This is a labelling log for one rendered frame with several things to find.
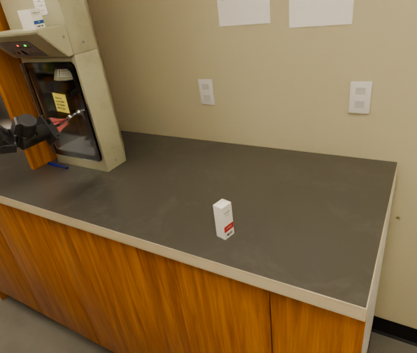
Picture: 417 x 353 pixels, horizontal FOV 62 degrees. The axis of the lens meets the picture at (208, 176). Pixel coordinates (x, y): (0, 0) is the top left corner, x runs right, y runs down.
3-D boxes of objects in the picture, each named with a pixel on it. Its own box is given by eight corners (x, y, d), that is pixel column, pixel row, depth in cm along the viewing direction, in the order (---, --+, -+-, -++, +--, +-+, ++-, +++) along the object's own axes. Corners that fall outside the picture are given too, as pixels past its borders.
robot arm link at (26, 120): (-7, 134, 120) (-2, 153, 116) (-8, 110, 112) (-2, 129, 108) (31, 133, 127) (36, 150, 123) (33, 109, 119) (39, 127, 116)
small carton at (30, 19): (33, 28, 120) (27, 9, 118) (45, 26, 119) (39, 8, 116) (23, 30, 116) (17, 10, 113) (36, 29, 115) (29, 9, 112)
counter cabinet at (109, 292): (82, 236, 268) (40, 127, 225) (370, 334, 169) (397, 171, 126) (1, 299, 219) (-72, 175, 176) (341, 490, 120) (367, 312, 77)
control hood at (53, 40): (19, 57, 138) (10, 29, 133) (74, 54, 122) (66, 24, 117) (-8, 63, 130) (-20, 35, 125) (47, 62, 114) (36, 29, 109)
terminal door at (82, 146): (55, 153, 157) (22, 61, 138) (103, 162, 142) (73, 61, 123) (54, 153, 157) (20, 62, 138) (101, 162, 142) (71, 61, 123)
